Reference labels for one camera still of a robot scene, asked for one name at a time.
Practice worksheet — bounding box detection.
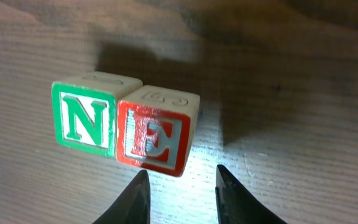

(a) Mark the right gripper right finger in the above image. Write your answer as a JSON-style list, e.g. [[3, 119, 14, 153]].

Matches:
[[215, 164, 286, 224]]

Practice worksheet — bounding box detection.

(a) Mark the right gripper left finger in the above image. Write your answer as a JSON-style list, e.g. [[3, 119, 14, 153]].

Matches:
[[93, 170, 150, 224]]

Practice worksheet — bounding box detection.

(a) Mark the red E block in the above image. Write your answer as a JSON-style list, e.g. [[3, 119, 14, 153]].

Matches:
[[116, 85, 200, 177]]

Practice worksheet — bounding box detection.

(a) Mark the green N block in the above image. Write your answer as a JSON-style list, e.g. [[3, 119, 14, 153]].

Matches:
[[51, 72, 143, 157]]

